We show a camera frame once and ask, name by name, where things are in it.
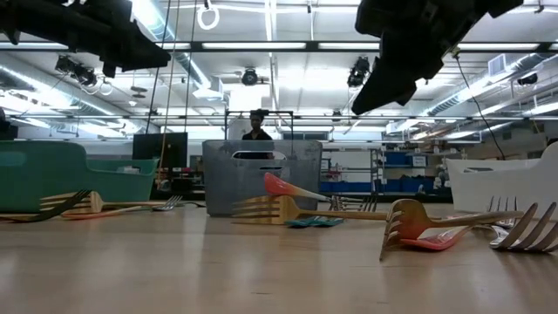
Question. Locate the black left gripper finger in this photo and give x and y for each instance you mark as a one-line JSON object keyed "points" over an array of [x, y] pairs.
{"points": [[139, 52]]}

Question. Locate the black overhead light beam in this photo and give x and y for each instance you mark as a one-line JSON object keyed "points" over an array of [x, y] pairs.
{"points": [[311, 45]]}

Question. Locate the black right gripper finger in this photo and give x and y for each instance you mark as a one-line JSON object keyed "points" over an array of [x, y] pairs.
{"points": [[392, 83]]}

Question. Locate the silver metal fork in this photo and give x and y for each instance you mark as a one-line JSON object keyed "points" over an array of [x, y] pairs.
{"points": [[502, 222]]}

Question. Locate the blue storage crates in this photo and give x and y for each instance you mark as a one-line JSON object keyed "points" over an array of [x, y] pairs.
{"points": [[344, 186]]}

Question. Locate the white plastic bin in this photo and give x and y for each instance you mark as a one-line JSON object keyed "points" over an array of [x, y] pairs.
{"points": [[479, 183]]}

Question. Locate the black ceiling spotlight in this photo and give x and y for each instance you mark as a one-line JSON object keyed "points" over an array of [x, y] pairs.
{"points": [[358, 72], [249, 77], [76, 70], [527, 79]]}

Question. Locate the black computer monitor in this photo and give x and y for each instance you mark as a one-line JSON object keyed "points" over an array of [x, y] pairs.
{"points": [[159, 150]]}

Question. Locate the teal plastic bin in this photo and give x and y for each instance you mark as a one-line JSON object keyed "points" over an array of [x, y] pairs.
{"points": [[43, 174]]}

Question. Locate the person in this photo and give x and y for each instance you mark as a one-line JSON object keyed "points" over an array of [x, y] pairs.
{"points": [[257, 135]]}

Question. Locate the grey translucent plastic bin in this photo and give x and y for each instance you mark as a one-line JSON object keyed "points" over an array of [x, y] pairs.
{"points": [[226, 183]]}

